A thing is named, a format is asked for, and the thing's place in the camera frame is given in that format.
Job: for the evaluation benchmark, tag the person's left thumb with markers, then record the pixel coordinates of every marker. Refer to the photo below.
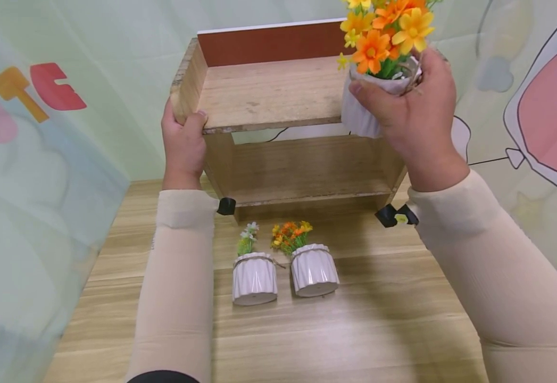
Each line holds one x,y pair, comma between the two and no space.
197,123

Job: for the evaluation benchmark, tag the person's left forearm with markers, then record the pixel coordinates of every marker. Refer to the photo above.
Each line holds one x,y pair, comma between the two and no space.
177,282

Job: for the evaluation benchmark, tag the person's right forearm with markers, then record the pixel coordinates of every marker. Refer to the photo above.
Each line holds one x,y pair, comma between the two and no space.
498,287

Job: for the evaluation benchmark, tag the small orange yellow flower pot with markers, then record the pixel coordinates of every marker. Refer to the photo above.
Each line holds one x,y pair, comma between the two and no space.
309,266

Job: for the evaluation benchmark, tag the person's right thumb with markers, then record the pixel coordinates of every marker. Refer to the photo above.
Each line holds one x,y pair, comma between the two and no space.
371,93

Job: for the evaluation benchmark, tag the wooden two-tier shelf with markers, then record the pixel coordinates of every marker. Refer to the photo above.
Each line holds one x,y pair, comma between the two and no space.
278,122

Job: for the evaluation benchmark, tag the large orange yellow flower pot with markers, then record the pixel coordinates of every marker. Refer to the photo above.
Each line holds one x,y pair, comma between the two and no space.
383,53

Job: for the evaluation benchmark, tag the person's left hand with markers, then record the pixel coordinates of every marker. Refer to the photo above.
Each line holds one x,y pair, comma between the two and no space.
182,151

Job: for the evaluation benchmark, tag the white green flower pot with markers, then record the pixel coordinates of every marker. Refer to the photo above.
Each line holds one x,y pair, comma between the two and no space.
254,274

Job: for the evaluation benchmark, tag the person's right hand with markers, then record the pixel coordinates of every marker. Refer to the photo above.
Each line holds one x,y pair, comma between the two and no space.
414,111

